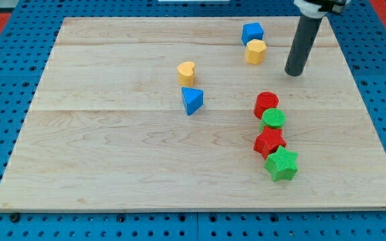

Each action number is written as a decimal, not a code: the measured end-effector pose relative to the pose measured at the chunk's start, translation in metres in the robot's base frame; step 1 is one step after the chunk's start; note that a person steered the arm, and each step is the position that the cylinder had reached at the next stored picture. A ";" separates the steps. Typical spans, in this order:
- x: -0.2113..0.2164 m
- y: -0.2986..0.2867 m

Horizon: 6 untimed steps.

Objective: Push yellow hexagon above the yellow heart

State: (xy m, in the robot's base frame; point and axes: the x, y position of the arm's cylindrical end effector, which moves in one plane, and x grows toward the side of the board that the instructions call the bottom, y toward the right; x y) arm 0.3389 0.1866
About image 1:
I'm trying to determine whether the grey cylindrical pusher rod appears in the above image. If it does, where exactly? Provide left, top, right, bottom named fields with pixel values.
left=285, top=15, right=322, bottom=76

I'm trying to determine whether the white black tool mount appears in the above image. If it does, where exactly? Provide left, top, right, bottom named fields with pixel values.
left=294, top=0, right=351, bottom=19

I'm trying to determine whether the yellow hexagon block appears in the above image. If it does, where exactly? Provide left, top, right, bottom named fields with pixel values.
left=245, top=39, right=267, bottom=65

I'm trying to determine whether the yellow heart block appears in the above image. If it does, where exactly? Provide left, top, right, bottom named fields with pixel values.
left=177, top=61, right=196, bottom=87

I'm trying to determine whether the blue cube block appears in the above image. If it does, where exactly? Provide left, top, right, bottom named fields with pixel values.
left=241, top=22, right=264, bottom=46

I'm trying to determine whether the red cylinder block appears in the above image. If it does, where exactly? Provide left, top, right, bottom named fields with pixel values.
left=253, top=92, right=279, bottom=119

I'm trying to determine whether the green cylinder block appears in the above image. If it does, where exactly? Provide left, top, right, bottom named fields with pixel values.
left=259, top=108, right=286, bottom=131

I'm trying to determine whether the red star block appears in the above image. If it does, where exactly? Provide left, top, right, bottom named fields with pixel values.
left=253, top=127, right=287, bottom=159

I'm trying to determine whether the blue triangle block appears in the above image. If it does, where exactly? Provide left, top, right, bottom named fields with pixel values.
left=181, top=87, right=204, bottom=116

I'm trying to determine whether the green star block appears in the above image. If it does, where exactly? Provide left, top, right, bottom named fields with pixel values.
left=264, top=146, right=298, bottom=181

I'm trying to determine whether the wooden board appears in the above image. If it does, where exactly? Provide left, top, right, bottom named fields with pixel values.
left=0, top=17, right=386, bottom=213

